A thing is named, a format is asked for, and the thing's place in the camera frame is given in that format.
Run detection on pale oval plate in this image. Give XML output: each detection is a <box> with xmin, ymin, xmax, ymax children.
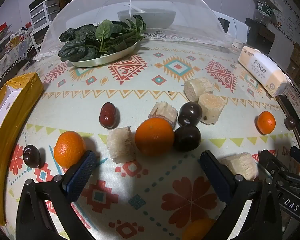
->
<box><xmin>69</xmin><ymin>40</ymin><xmax>139</xmax><ymax>68</ymax></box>

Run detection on small black stand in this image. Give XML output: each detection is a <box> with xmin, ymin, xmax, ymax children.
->
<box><xmin>22</xmin><ymin>56</ymin><xmax>40</xmax><ymax>70</ymax></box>

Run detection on stack of cardboard boxes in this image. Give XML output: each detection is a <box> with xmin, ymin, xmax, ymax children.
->
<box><xmin>286</xmin><ymin>42</ymin><xmax>300</xmax><ymax>80</ymax></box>

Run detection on white plastic drawer unit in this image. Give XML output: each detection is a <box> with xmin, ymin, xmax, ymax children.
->
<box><xmin>29</xmin><ymin>0</ymin><xmax>60</xmax><ymax>54</ymax></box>

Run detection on black flat device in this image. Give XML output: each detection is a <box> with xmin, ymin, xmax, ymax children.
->
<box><xmin>277</xmin><ymin>95</ymin><xmax>300</xmax><ymax>150</ymax></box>

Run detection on clear water bottle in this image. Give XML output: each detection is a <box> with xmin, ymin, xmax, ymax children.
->
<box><xmin>254</xmin><ymin>0</ymin><xmax>278</xmax><ymax>26</ymax></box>

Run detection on dark round plum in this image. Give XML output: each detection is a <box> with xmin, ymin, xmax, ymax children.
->
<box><xmin>23</xmin><ymin>144</ymin><xmax>41</xmax><ymax>168</ymax></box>
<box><xmin>173</xmin><ymin>125</ymin><xmax>202</xmax><ymax>152</ymax></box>
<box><xmin>284</xmin><ymin>116</ymin><xmax>297</xmax><ymax>130</ymax></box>
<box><xmin>178</xmin><ymin>102</ymin><xmax>203</xmax><ymax>127</ymax></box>

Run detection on red jujube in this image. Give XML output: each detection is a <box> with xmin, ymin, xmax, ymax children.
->
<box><xmin>99</xmin><ymin>102</ymin><xmax>120</xmax><ymax>130</ymax></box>

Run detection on tissue pack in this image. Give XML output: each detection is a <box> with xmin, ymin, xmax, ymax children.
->
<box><xmin>238</xmin><ymin>45</ymin><xmax>288</xmax><ymax>97</ymax></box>

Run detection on white mesh food cover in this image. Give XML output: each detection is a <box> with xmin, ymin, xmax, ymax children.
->
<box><xmin>34</xmin><ymin>0</ymin><xmax>234</xmax><ymax>62</ymax></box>

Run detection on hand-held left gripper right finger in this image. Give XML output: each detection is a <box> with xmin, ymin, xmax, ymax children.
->
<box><xmin>200</xmin><ymin>151</ymin><xmax>283</xmax><ymax>240</ymax></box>

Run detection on side table cloth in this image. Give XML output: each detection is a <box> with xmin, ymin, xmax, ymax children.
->
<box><xmin>0</xmin><ymin>30</ymin><xmax>38</xmax><ymax>80</ymax></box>

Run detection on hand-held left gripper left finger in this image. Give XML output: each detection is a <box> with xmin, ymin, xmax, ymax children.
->
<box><xmin>16</xmin><ymin>150</ymin><xmax>98</xmax><ymax>240</ymax></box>

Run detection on grey bowl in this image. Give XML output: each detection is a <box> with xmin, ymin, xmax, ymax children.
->
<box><xmin>117</xmin><ymin>10</ymin><xmax>177</xmax><ymax>29</ymax></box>

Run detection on wall chart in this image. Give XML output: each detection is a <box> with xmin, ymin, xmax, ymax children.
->
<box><xmin>267</xmin><ymin>0</ymin><xmax>300</xmax><ymax>43</ymax></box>

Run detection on peeled sugarcane piece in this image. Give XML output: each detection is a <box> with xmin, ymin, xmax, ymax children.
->
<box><xmin>148</xmin><ymin>101</ymin><xmax>178</xmax><ymax>128</ymax></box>
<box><xmin>184</xmin><ymin>78</ymin><xmax>214</xmax><ymax>102</ymax></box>
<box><xmin>198</xmin><ymin>93</ymin><xmax>226</xmax><ymax>125</ymax></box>
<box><xmin>219</xmin><ymin>152</ymin><xmax>259</xmax><ymax>182</ymax></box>
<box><xmin>107</xmin><ymin>127</ymin><xmax>138</xmax><ymax>164</ymax></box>

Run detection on black water dispenser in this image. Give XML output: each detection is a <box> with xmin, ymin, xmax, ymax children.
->
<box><xmin>245</xmin><ymin>17</ymin><xmax>276</xmax><ymax>55</ymax></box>

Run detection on small orange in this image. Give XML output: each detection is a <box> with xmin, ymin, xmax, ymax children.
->
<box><xmin>257</xmin><ymin>111</ymin><xmax>276</xmax><ymax>135</ymax></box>

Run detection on spinach leaves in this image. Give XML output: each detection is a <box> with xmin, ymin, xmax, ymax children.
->
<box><xmin>58</xmin><ymin>15</ymin><xmax>147</xmax><ymax>62</ymax></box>

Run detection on yellow-rimmed white tray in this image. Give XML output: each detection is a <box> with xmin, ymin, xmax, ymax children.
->
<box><xmin>0</xmin><ymin>72</ymin><xmax>45</xmax><ymax>227</ymax></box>

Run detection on white storage box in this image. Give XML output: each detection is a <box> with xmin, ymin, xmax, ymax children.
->
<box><xmin>212</xmin><ymin>10</ymin><xmax>248</xmax><ymax>43</ymax></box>

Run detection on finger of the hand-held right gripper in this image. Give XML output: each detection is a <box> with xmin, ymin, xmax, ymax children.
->
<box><xmin>258</xmin><ymin>149</ymin><xmax>290</xmax><ymax>183</ymax></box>
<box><xmin>289</xmin><ymin>146</ymin><xmax>300</xmax><ymax>167</ymax></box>

